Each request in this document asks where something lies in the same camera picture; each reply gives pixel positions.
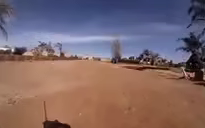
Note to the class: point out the low brown wall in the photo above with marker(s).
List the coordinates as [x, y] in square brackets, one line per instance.
[20, 57]

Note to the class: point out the palm tree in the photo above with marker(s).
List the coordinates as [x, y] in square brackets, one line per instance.
[194, 45]
[203, 11]
[0, 13]

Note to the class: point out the bare thin tree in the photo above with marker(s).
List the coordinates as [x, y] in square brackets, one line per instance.
[116, 50]

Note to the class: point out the group of trees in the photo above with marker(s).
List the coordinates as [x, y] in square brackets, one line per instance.
[47, 48]

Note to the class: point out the row of trees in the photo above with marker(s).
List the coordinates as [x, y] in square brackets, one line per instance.
[151, 56]

